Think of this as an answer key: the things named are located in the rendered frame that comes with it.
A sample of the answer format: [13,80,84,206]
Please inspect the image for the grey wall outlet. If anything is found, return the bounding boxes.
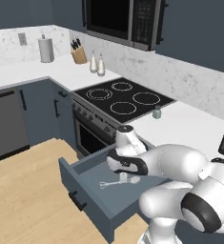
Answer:
[17,31,29,47]

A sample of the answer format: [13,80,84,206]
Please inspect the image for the blue-grey cupboard door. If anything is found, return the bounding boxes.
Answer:
[15,78,59,148]

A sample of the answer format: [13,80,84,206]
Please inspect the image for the black hob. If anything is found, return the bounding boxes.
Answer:
[72,76,177,125]

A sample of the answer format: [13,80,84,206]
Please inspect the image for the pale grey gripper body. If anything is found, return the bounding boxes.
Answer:
[117,171,142,186]

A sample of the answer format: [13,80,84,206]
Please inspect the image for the black cupboard door handle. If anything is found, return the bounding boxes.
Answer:
[19,89,28,112]

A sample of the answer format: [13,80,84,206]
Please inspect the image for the black and steel microwave oven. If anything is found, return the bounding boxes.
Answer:
[82,0,170,52]

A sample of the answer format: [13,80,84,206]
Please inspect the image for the white paper towel roll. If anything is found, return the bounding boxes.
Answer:
[37,32,56,64]

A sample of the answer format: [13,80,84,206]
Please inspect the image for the blue-grey open drawer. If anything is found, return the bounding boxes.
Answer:
[58,143,173,244]

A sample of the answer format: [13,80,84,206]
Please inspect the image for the dark blue wall cupboards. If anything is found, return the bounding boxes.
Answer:
[0,0,86,31]

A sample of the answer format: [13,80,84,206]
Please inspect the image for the white shaker bottle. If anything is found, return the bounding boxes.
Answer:
[96,52,107,77]
[89,50,99,74]

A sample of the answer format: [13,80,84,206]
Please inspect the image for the stainless steel oven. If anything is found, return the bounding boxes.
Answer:
[71,92,131,159]

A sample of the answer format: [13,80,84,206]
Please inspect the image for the blue-grey corner cupboard run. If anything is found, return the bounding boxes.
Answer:
[50,79,79,151]

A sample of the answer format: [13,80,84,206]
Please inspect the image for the silver tongs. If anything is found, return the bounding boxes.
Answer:
[98,179,124,190]

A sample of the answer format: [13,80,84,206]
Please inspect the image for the small green jar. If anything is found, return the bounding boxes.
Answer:
[152,105,163,120]

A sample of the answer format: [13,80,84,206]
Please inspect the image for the wooden knife block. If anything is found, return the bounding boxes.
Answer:
[70,37,89,66]

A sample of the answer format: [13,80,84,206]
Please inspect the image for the grey dishwasher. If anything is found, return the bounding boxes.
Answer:
[0,89,31,165]

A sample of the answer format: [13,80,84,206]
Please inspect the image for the dark blue wall cupboard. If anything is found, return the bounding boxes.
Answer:
[154,0,224,74]

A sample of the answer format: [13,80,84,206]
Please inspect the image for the black drawer handle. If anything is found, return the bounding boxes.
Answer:
[68,190,89,213]

